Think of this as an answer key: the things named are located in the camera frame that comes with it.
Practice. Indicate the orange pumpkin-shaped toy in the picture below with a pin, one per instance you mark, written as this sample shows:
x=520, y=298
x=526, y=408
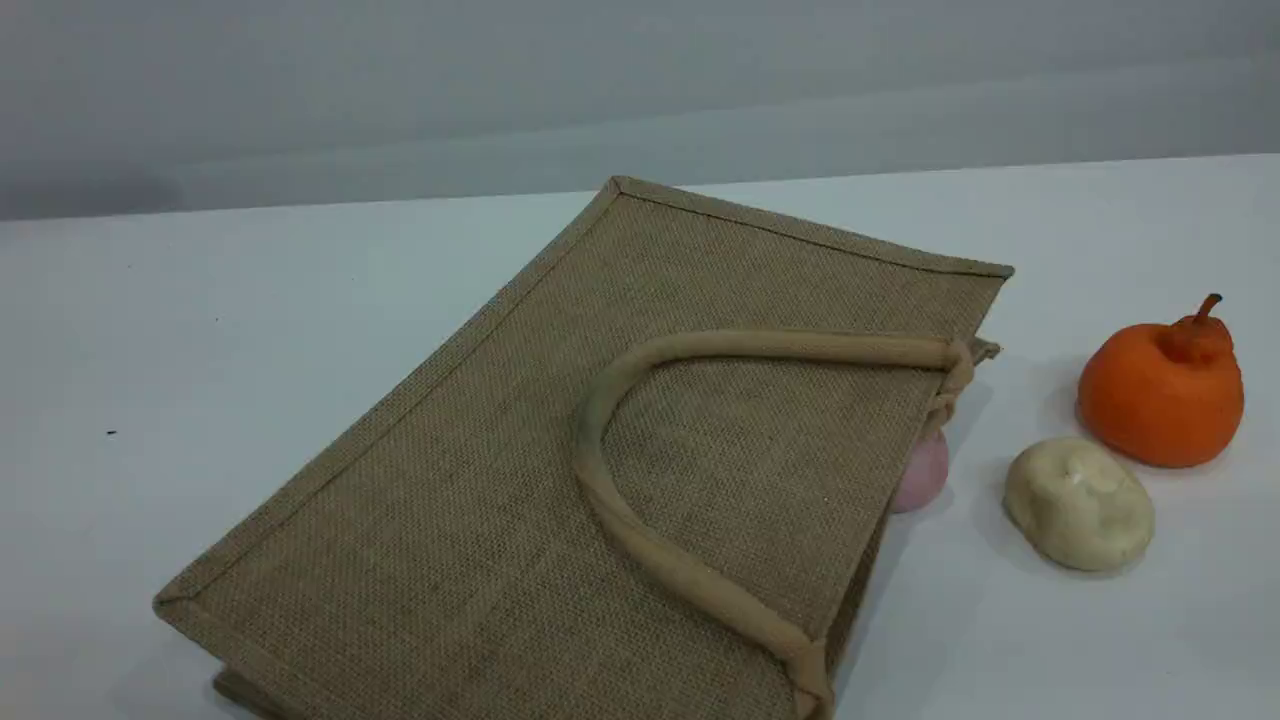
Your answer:
x=1160, y=395

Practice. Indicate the cream white round bun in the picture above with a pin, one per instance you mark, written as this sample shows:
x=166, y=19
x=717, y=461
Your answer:
x=1080, y=505

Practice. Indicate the brown jute tote bag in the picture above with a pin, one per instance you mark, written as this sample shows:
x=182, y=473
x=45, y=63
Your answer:
x=560, y=480

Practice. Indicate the pink peach-shaped bun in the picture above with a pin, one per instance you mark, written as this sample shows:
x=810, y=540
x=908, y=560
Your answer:
x=925, y=475

